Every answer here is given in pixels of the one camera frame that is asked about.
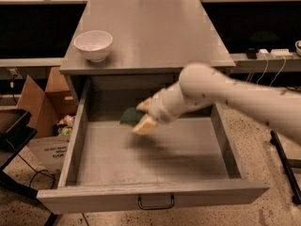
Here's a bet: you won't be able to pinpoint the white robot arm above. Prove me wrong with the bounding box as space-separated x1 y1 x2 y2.
134 63 301 143

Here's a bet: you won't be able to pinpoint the white ceramic bowl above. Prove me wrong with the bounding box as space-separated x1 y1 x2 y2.
73 30 113 62

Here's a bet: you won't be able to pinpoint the grey cabinet with counter top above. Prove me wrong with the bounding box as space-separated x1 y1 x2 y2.
60 0 234 94

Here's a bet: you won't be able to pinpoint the white power strip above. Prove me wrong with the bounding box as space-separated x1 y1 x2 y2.
259 49 293 58

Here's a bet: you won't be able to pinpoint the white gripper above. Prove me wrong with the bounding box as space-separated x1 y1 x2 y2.
132 81 201 137

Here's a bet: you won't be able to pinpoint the open grey drawer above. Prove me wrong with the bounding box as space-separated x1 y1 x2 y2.
38 80 269 215

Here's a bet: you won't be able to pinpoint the black metal leg right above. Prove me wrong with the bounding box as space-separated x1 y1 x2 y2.
270 131 301 205

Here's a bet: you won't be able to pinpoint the black floor cable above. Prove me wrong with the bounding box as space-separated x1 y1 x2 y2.
17 153 57 190

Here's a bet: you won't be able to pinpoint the brown cardboard box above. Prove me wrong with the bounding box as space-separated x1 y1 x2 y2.
17 67 76 174

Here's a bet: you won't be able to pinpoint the green and yellow sponge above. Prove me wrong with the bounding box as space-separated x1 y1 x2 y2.
119 107 145 127

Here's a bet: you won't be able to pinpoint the black stand on left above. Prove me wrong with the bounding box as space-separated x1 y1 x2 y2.
0 107 59 226

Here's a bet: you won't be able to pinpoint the colourful items in box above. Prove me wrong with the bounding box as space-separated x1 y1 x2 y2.
54 115 75 136

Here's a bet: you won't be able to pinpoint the black power adapter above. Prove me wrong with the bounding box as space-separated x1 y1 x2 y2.
246 48 257 59

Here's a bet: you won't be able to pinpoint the black drawer handle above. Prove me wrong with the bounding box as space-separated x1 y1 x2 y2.
137 195 175 211

